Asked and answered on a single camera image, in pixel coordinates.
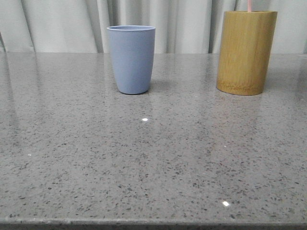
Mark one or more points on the blue plastic cup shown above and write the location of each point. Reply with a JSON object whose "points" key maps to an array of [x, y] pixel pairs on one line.
{"points": [[132, 55]]}

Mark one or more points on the bamboo cylinder holder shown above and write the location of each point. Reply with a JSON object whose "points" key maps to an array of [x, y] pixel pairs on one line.
{"points": [[245, 51]]}

